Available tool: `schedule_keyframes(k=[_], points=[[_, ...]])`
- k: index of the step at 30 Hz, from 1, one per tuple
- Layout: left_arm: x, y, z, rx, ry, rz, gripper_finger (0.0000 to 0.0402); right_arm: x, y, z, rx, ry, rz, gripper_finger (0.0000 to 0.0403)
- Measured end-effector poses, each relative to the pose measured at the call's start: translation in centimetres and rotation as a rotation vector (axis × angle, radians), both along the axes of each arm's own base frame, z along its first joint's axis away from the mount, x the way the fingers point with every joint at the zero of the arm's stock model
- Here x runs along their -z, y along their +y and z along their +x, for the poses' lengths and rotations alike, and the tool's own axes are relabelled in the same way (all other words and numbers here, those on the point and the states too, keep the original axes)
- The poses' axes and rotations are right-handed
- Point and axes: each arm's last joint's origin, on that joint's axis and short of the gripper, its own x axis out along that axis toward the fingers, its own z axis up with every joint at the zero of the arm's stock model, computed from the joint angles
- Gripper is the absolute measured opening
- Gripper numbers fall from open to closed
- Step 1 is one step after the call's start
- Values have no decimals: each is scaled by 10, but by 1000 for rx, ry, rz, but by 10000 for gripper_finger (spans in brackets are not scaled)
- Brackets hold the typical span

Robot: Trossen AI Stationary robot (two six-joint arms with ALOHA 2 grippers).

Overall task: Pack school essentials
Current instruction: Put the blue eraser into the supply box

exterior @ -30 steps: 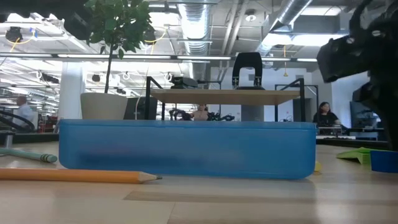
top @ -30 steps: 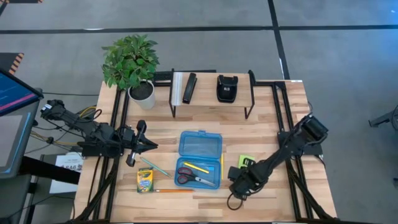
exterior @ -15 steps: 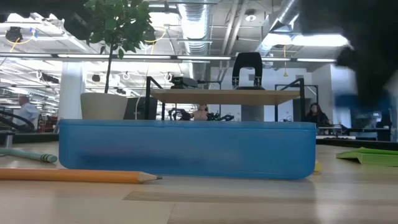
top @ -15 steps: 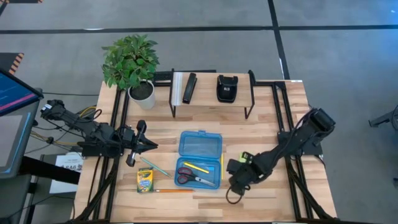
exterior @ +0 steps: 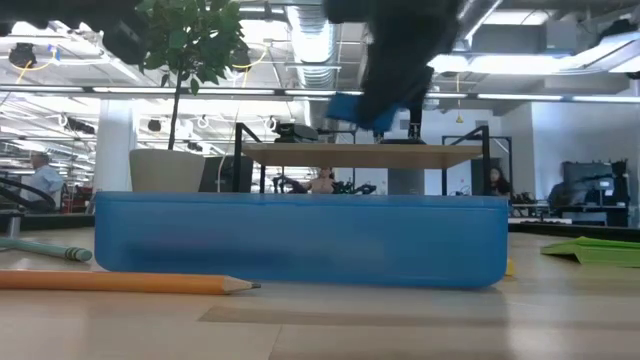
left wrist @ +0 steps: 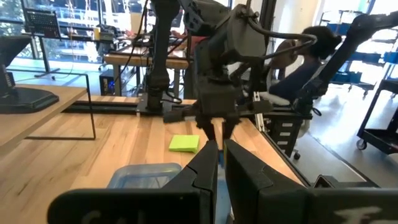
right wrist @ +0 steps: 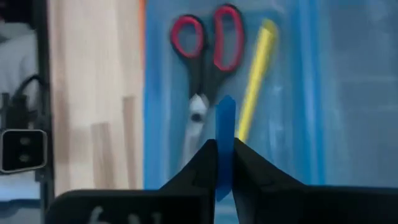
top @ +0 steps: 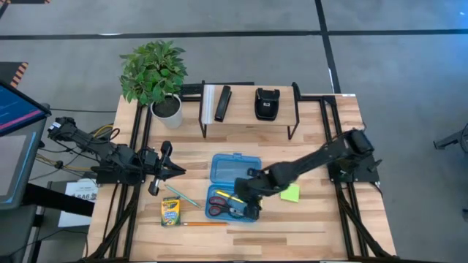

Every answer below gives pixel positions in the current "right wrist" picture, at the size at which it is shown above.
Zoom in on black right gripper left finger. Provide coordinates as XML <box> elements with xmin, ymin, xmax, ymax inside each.
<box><xmin>45</xmin><ymin>138</ymin><xmax>219</xmax><ymax>224</ymax></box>

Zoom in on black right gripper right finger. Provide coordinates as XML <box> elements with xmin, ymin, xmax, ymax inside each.
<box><xmin>231</xmin><ymin>138</ymin><xmax>398</xmax><ymax>224</ymax></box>

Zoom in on blue marker pen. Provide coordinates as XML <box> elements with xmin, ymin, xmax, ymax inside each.
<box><xmin>215</xmin><ymin>94</ymin><xmax>237</xmax><ymax>203</ymax></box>

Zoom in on blue translucent plastic box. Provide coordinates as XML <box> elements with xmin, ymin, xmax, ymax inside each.
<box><xmin>142</xmin><ymin>0</ymin><xmax>398</xmax><ymax>224</ymax></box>

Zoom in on yellow highlighter pen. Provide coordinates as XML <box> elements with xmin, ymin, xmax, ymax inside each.
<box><xmin>234</xmin><ymin>17</ymin><xmax>280</xmax><ymax>144</ymax></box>

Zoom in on red and black scissors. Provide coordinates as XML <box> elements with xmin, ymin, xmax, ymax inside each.
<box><xmin>169</xmin><ymin>2</ymin><xmax>246</xmax><ymax>170</ymax></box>

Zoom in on orange wooden pencil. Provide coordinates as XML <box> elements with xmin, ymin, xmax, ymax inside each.
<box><xmin>137</xmin><ymin>0</ymin><xmax>147</xmax><ymax>68</ymax></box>

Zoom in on black power socket box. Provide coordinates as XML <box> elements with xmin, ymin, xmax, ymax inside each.
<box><xmin>0</xmin><ymin>128</ymin><xmax>49</xmax><ymax>175</ymax></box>

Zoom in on black table frame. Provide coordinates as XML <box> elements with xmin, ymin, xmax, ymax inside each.
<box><xmin>32</xmin><ymin>0</ymin><xmax>56</xmax><ymax>224</ymax></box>

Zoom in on black cable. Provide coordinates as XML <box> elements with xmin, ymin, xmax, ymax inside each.
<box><xmin>0</xmin><ymin>73</ymin><xmax>46</xmax><ymax>131</ymax></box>

